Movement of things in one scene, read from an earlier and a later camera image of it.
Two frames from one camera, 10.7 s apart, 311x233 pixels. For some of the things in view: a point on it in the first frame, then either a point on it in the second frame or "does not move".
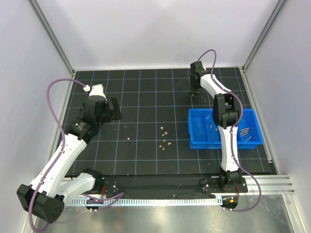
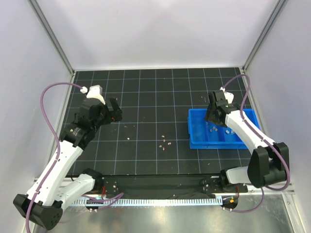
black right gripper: x=194 y=82 -> x=214 y=107
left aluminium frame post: x=50 y=33 does not move
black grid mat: x=152 y=137 does not move
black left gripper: x=113 y=109 does not move
